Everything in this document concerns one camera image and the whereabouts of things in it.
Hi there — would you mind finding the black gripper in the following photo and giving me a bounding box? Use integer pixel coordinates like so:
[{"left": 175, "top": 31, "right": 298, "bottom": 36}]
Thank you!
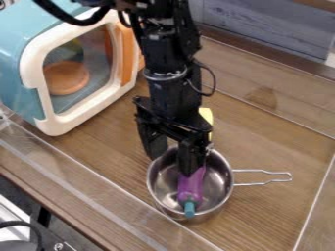
[{"left": 134, "top": 70, "right": 213, "bottom": 176}]

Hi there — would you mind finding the purple toy eggplant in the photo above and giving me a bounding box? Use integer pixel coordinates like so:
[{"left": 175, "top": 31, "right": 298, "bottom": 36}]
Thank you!
[{"left": 177, "top": 167, "right": 206, "bottom": 219}]

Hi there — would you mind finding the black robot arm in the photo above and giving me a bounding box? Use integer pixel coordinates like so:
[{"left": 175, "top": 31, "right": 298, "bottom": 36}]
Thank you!
[{"left": 74, "top": 0, "right": 214, "bottom": 176}]

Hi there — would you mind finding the yellow toy banana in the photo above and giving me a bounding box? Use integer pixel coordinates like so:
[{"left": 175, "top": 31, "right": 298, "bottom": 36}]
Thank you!
[{"left": 199, "top": 107, "right": 214, "bottom": 140}]

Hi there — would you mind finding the clear acrylic barrier panel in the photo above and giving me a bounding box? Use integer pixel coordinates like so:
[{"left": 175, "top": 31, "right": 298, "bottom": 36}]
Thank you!
[{"left": 0, "top": 106, "right": 223, "bottom": 251}]

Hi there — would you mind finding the blue toy microwave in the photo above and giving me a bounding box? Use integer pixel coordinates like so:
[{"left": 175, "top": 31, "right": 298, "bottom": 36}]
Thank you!
[{"left": 0, "top": 0, "right": 145, "bottom": 136}]

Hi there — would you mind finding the silver pot with wire handle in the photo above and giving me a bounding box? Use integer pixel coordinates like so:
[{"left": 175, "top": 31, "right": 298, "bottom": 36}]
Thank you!
[{"left": 147, "top": 147, "right": 294, "bottom": 224}]

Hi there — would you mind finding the black cable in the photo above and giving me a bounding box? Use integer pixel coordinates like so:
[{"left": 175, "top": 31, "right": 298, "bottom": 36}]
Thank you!
[{"left": 0, "top": 220, "right": 45, "bottom": 251}]

